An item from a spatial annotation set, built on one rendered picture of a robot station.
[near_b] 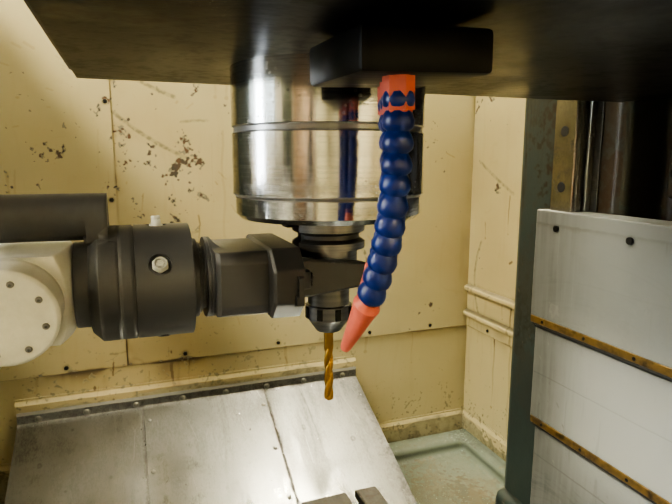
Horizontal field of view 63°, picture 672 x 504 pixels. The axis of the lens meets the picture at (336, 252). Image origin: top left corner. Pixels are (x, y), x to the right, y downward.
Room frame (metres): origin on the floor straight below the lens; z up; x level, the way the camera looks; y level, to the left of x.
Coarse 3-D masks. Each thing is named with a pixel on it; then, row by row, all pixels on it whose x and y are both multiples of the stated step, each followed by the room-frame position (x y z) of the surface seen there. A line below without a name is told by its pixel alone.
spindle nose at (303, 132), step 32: (256, 64) 0.41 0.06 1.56; (288, 64) 0.40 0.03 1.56; (256, 96) 0.41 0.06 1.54; (288, 96) 0.40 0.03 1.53; (320, 96) 0.40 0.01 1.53; (352, 96) 0.40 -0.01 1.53; (416, 96) 0.43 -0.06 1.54; (256, 128) 0.42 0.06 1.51; (288, 128) 0.40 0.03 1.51; (320, 128) 0.40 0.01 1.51; (352, 128) 0.40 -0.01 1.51; (416, 128) 0.44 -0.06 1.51; (256, 160) 0.42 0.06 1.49; (288, 160) 0.40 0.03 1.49; (320, 160) 0.40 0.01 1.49; (352, 160) 0.40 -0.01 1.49; (416, 160) 0.44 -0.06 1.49; (256, 192) 0.42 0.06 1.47; (288, 192) 0.40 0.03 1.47; (320, 192) 0.40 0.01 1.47; (352, 192) 0.40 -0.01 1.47; (416, 192) 0.44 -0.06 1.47; (288, 224) 0.41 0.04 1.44; (320, 224) 0.40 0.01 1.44; (352, 224) 0.40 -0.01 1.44
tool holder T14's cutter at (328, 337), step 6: (324, 336) 0.47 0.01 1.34; (330, 336) 0.47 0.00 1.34; (324, 342) 0.47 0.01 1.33; (330, 342) 0.47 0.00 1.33; (324, 348) 0.48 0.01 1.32; (330, 348) 0.47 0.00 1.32; (330, 354) 0.47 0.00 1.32; (324, 360) 0.47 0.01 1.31; (330, 360) 0.47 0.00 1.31; (324, 366) 0.48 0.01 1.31; (330, 366) 0.47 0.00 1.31; (330, 372) 0.47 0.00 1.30; (324, 378) 0.47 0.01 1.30; (330, 378) 0.47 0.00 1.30; (330, 384) 0.47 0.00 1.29; (324, 390) 0.48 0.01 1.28; (330, 390) 0.47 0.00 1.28; (324, 396) 0.47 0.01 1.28; (330, 396) 0.47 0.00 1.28
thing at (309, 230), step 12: (300, 228) 0.45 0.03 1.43; (312, 228) 0.45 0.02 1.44; (324, 228) 0.44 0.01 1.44; (336, 228) 0.45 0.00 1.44; (348, 228) 0.45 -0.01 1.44; (360, 228) 0.46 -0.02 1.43; (300, 240) 0.47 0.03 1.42; (312, 240) 0.45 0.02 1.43; (324, 240) 0.45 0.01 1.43; (336, 240) 0.45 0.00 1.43; (348, 240) 0.46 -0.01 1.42; (360, 240) 0.46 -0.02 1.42
